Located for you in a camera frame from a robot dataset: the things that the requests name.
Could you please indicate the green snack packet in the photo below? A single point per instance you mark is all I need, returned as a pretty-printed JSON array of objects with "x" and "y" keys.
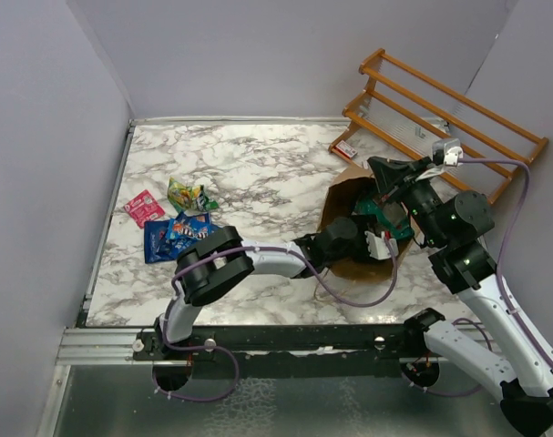
[{"x": 391, "y": 215}]

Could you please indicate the blue Burts chips bag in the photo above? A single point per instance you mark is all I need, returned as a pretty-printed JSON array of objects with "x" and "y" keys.
[{"x": 156, "y": 247}]

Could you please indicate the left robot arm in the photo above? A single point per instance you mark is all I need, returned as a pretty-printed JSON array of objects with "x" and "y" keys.
[{"x": 215, "y": 265}]

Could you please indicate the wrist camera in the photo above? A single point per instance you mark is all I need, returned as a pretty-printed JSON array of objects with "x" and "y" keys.
[
  {"x": 446, "y": 153},
  {"x": 381, "y": 247}
]

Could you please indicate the yellow green candy packet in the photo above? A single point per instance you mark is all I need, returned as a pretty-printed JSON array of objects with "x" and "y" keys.
[{"x": 184, "y": 198}]

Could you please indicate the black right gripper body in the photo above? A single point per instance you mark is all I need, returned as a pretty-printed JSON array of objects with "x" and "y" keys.
[{"x": 419, "y": 197}]

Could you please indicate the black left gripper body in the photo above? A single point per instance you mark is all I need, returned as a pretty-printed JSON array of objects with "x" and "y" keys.
[{"x": 364, "y": 223}]

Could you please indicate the blue M&Ms candy packet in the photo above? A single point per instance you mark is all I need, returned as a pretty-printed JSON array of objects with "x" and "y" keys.
[{"x": 189, "y": 226}]

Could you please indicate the small red white box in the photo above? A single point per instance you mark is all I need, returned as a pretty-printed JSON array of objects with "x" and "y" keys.
[{"x": 345, "y": 149}]

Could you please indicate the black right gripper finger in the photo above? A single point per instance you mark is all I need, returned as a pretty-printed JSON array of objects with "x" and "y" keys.
[
  {"x": 393, "y": 183},
  {"x": 391, "y": 167}
]

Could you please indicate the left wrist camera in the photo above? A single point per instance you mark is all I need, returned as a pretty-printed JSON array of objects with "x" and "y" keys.
[{"x": 381, "y": 247}]

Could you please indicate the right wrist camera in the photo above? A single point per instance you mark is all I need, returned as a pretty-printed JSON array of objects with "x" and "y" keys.
[{"x": 446, "y": 153}]

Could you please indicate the brown paper bag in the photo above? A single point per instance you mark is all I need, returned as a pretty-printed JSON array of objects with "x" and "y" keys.
[{"x": 362, "y": 240}]

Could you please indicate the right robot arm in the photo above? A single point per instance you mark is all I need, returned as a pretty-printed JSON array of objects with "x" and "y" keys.
[{"x": 521, "y": 379}]

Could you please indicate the red snack packet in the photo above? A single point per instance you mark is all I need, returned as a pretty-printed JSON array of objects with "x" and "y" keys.
[{"x": 144, "y": 207}]

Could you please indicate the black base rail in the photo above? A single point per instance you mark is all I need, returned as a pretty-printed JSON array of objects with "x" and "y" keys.
[{"x": 288, "y": 351}]

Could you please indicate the blue salt vinegar chips bag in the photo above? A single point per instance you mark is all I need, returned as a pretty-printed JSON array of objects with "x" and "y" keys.
[{"x": 179, "y": 245}]

